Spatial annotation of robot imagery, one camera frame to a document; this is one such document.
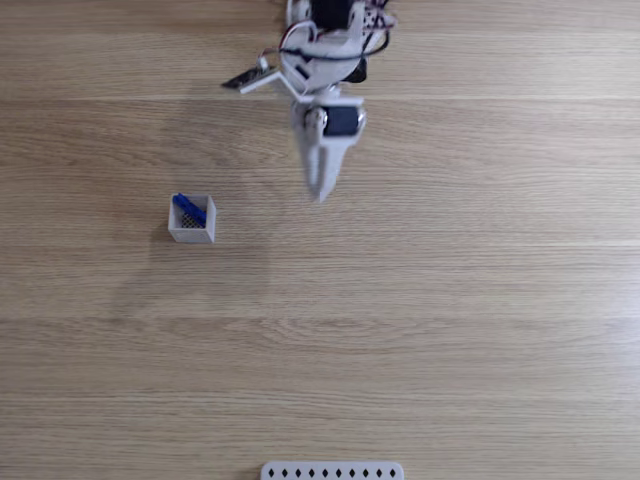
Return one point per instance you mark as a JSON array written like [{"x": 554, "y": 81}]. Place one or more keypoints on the blue clothes peg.
[{"x": 191, "y": 207}]

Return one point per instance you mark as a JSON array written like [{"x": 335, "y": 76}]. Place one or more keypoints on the small white lattice crate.
[{"x": 192, "y": 234}]

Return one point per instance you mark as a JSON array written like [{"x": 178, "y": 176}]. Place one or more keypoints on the white plate with diamond holes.
[{"x": 332, "y": 472}]

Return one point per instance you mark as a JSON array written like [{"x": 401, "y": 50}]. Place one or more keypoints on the camera board on white bracket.
[{"x": 252, "y": 80}]

